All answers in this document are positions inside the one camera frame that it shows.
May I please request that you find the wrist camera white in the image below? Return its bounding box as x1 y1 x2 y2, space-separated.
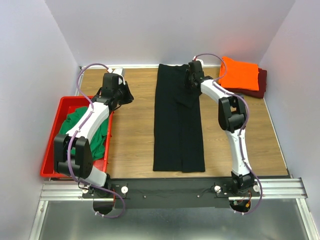
192 56 204 65
107 67 126 85

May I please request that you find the red plastic tray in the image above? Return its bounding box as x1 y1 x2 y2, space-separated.
40 96 113 178

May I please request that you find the green crumpled t shirt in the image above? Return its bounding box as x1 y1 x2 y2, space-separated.
58 106 109 161

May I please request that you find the black t shirt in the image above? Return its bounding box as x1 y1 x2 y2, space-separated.
153 64 205 173

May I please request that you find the aluminium frame rail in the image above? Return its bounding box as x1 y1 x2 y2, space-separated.
39 178 308 201

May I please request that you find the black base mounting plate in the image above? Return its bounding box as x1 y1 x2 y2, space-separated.
82 177 260 215

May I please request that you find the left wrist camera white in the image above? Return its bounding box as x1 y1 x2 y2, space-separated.
107 67 126 85

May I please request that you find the dark red folded t shirt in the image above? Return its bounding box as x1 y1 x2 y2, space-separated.
227 68 267 99

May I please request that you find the orange folded t shirt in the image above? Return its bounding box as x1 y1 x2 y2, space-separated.
218 56 259 91

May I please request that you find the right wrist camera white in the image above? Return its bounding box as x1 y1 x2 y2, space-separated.
192 56 204 65

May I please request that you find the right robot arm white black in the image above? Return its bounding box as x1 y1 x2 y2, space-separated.
184 60 255 196

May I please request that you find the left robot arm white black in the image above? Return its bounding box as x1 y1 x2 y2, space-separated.
53 68 134 198

